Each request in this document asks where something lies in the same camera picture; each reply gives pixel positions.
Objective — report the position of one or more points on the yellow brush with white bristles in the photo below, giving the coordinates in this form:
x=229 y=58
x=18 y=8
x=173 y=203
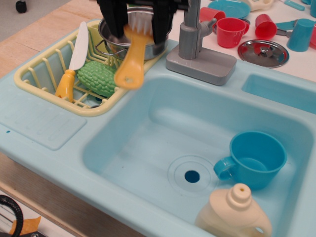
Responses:
x=130 y=74

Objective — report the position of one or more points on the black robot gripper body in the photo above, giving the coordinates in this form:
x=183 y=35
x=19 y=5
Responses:
x=153 y=3

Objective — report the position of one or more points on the blue upside-down cup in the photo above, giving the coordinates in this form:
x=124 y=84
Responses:
x=301 y=36

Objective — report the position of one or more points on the stainless steel pot lid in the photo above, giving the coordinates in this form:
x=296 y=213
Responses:
x=264 y=53

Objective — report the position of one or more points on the yellow plastic dish rack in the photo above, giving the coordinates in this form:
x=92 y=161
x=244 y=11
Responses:
x=35 y=83

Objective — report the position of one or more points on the grey toy faucet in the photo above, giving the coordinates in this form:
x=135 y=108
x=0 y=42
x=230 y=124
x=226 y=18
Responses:
x=191 y=59

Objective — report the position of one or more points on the cream detergent bottle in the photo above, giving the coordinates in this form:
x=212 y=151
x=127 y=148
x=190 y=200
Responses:
x=234 y=213

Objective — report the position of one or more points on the white knife with yellow handle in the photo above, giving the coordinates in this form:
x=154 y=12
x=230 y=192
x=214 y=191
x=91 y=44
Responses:
x=65 y=87

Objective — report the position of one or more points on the blue plastic utensil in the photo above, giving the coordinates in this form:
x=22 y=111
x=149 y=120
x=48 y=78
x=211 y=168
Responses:
x=294 y=5

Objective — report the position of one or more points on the red cup behind faucet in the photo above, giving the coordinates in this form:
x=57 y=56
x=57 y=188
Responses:
x=208 y=14

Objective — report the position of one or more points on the light blue toy sink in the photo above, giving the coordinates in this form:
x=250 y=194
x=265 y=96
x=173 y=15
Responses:
x=148 y=162

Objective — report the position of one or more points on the cream toy appliance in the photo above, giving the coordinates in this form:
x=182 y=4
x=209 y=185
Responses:
x=259 y=4

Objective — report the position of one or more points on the blue plastic cup in sink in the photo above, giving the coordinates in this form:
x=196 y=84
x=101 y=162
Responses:
x=255 y=159

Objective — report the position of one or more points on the red cup with handle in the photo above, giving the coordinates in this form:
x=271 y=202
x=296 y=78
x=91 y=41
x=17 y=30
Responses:
x=230 y=30

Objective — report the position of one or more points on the red cup lying sideways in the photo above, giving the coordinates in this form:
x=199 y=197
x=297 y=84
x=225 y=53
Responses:
x=265 y=28

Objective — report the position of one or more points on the orange tape piece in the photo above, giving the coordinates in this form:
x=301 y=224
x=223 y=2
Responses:
x=29 y=226

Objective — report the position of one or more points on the black caster wheel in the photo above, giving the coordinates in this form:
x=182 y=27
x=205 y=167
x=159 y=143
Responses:
x=21 y=6

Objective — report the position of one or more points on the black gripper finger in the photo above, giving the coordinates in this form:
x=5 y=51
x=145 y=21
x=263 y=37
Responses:
x=162 y=21
x=115 y=15

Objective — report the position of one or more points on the blue plastic plate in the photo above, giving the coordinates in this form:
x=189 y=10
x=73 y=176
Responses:
x=232 y=8

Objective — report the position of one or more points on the green bumpy toy gourd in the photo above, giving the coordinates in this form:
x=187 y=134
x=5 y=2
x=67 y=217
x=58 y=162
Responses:
x=98 y=77

